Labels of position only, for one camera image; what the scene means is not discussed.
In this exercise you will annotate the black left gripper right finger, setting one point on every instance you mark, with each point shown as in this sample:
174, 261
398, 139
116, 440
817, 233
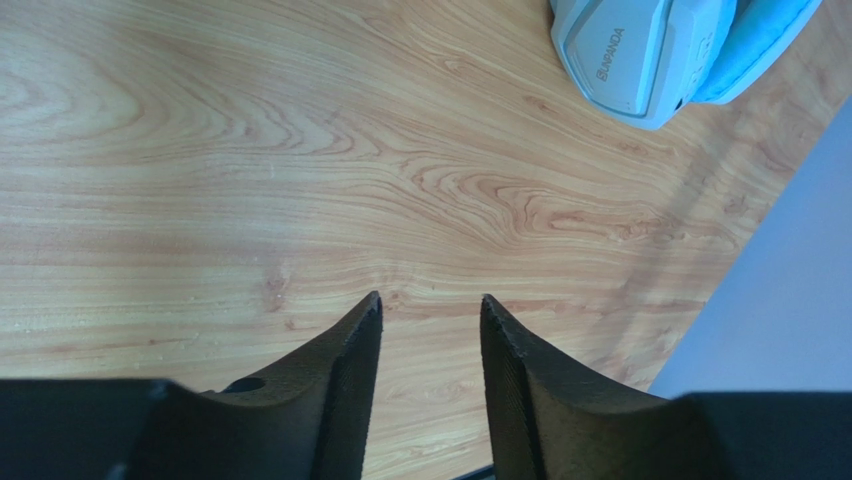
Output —
552, 417

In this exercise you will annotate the light blue headphones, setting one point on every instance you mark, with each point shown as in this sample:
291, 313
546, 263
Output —
641, 61

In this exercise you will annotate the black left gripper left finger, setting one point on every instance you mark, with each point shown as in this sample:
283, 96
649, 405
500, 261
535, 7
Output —
304, 416

